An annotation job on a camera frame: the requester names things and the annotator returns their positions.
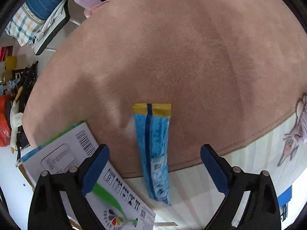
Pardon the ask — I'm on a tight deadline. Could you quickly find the red plastic bag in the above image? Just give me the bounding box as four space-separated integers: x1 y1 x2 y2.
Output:
0 95 11 147

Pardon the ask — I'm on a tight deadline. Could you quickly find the plaid blue pillow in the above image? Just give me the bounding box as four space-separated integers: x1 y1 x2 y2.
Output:
5 0 66 47

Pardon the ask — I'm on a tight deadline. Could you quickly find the blue long sachet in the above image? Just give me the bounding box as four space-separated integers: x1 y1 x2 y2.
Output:
133 103 171 205

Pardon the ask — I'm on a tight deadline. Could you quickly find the cardboard box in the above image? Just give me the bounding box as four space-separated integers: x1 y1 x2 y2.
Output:
17 122 156 229

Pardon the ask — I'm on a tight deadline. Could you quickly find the white goose plush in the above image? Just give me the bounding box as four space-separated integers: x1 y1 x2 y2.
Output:
10 100 23 153

